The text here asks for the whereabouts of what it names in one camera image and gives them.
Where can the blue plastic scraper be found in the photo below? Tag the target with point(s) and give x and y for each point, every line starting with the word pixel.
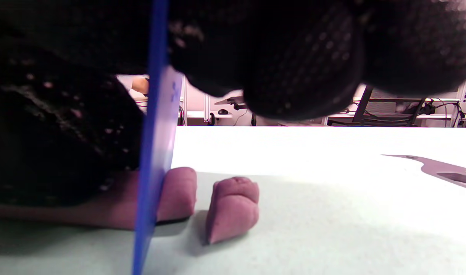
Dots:
pixel 156 152

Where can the person's left hand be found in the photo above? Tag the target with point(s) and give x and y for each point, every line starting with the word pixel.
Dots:
pixel 45 133

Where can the person's right hand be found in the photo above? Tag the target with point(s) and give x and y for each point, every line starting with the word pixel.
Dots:
pixel 294 57

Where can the thick mauve plasticine flake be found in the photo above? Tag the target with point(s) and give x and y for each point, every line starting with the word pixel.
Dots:
pixel 232 206

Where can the white desk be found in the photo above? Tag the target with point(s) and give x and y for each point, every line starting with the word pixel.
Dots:
pixel 446 100
pixel 198 114

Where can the black computer mouse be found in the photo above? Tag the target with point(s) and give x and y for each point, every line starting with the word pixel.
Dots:
pixel 223 112

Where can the mauve plasticine roll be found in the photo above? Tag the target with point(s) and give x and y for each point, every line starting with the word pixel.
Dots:
pixel 177 191

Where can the grey mesh office chair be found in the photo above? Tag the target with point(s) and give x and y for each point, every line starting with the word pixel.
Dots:
pixel 381 119

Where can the green cutting board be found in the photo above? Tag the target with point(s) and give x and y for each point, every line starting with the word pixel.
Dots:
pixel 332 236

